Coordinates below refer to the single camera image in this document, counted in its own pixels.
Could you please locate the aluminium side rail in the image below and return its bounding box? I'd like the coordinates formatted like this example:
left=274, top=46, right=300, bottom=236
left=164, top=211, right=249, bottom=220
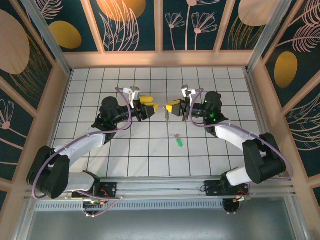
left=243, top=68, right=283, bottom=177

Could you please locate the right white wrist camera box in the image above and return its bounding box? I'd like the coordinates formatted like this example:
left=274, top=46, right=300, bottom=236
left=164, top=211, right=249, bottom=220
left=181, top=84, right=198, bottom=99

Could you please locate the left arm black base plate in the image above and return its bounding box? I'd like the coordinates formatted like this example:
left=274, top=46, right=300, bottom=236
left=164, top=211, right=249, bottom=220
left=71, top=181, right=118, bottom=200

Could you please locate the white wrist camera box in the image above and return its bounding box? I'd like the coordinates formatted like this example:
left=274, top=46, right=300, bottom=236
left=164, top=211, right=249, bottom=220
left=181, top=84, right=198, bottom=99
left=123, top=86, right=142, bottom=108

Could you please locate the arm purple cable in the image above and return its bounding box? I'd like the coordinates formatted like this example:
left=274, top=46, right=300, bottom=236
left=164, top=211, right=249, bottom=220
left=188, top=88, right=294, bottom=196
left=32, top=87, right=133, bottom=218

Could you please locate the aluminium mounting rail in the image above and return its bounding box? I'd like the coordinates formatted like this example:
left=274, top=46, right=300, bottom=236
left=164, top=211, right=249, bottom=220
left=23, top=176, right=297, bottom=201

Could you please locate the left base electronics board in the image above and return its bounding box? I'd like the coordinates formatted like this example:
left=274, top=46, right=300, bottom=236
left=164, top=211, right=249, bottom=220
left=82, top=198, right=111, bottom=210

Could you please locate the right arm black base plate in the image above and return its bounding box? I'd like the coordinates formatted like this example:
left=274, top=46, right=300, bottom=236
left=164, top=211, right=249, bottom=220
left=203, top=179, right=251, bottom=197

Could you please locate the key with green tag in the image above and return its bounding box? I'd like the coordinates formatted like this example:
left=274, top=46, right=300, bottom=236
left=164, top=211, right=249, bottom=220
left=170, top=133, right=184, bottom=148

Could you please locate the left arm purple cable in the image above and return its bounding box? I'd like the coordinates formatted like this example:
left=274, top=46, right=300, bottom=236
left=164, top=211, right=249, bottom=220
left=32, top=87, right=133, bottom=218

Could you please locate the aluminium frame post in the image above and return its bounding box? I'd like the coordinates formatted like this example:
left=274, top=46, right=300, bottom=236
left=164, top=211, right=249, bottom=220
left=246, top=0, right=293, bottom=73
left=21, top=0, right=73, bottom=76

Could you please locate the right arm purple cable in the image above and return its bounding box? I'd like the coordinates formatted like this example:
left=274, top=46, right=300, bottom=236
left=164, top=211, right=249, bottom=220
left=188, top=88, right=294, bottom=196

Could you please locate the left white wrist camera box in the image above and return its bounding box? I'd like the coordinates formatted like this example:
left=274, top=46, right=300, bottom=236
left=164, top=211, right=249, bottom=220
left=123, top=86, right=142, bottom=108

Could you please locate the slotted grey cable duct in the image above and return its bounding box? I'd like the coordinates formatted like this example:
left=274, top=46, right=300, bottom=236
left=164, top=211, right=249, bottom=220
left=33, top=199, right=226, bottom=212

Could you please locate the white grid mat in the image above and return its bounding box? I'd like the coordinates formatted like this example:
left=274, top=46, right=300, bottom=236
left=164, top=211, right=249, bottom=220
left=41, top=67, right=273, bottom=178

